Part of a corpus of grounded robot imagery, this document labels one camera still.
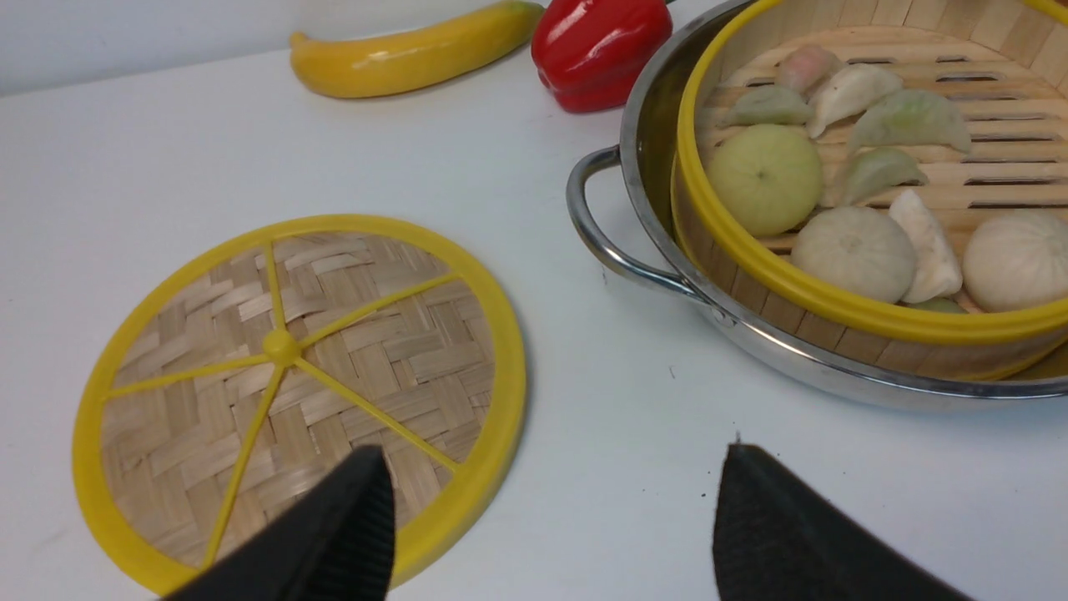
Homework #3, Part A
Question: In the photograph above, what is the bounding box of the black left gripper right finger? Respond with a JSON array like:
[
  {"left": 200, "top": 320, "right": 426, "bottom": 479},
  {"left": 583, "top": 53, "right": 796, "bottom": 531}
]
[{"left": 711, "top": 442, "right": 965, "bottom": 600}]

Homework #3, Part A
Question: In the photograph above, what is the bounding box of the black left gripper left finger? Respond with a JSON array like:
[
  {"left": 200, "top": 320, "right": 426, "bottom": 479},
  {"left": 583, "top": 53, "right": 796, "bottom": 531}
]
[{"left": 167, "top": 446, "right": 396, "bottom": 600}]

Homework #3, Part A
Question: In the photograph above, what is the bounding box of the woven bamboo steamer lid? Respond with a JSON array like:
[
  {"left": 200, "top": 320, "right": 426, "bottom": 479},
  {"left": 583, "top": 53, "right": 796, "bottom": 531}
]
[{"left": 72, "top": 215, "right": 527, "bottom": 596}]

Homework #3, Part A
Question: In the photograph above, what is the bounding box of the bamboo steamer basket yellow rim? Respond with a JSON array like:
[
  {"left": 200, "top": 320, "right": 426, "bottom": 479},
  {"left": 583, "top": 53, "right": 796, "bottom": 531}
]
[{"left": 672, "top": 1, "right": 1065, "bottom": 381}]

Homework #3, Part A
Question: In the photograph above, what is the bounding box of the stainless steel pot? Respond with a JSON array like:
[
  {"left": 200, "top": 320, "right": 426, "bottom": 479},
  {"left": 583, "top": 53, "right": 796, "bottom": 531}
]
[{"left": 566, "top": 1, "right": 1065, "bottom": 412}]

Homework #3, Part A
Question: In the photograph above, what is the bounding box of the green dumpling front edge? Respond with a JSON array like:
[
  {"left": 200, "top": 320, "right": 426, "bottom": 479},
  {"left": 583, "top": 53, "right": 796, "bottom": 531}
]
[{"left": 900, "top": 296, "right": 970, "bottom": 315}]

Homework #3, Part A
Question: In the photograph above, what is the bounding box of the white round bun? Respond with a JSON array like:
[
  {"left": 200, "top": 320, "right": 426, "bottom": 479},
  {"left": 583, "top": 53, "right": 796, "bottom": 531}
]
[
  {"left": 962, "top": 210, "right": 1067, "bottom": 312},
  {"left": 791, "top": 206, "right": 918, "bottom": 304}
]

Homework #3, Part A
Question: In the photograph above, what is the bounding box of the white dumpling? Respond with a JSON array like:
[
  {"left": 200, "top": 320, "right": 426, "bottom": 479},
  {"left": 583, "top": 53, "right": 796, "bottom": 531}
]
[
  {"left": 888, "top": 189, "right": 964, "bottom": 304},
  {"left": 806, "top": 63, "right": 904, "bottom": 139}
]

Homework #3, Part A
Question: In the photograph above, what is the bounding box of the yellow-green round bun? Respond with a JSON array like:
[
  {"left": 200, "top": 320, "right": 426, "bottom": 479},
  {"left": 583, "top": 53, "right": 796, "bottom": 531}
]
[{"left": 706, "top": 124, "right": 824, "bottom": 237}]

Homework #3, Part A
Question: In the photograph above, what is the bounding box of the white round bun front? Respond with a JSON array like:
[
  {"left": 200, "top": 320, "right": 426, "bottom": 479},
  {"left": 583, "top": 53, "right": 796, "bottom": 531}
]
[{"left": 962, "top": 210, "right": 1067, "bottom": 312}]

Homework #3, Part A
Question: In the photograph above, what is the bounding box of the green dumpling small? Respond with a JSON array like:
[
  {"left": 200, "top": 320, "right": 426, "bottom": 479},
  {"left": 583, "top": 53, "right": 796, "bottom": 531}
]
[{"left": 819, "top": 147, "right": 929, "bottom": 208}]

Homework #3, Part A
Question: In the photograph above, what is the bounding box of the pale green dumpling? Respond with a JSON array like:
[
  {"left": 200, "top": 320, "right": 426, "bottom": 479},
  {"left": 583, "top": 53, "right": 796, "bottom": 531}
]
[{"left": 718, "top": 85, "right": 815, "bottom": 129}]

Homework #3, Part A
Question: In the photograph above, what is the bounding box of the green dumpling large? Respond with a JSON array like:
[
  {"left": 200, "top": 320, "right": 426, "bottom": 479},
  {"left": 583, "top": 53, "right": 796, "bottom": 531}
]
[{"left": 847, "top": 90, "right": 972, "bottom": 154}]

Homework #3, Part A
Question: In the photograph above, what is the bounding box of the white dumpling top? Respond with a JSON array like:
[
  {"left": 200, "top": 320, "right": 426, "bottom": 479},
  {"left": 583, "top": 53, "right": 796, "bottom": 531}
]
[{"left": 806, "top": 63, "right": 904, "bottom": 139}]

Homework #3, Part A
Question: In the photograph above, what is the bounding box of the pink dumpling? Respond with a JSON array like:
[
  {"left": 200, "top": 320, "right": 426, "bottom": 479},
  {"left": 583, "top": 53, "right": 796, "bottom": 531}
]
[{"left": 774, "top": 44, "right": 844, "bottom": 96}]

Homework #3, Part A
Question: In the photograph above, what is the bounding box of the yellow banana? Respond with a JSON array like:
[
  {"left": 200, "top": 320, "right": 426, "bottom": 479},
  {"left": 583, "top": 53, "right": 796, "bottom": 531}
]
[{"left": 290, "top": 1, "right": 546, "bottom": 99}]

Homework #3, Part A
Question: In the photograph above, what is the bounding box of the red bell pepper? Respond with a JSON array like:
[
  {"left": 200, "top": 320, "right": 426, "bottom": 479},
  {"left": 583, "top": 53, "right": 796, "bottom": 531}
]
[{"left": 531, "top": 0, "right": 673, "bottom": 114}]

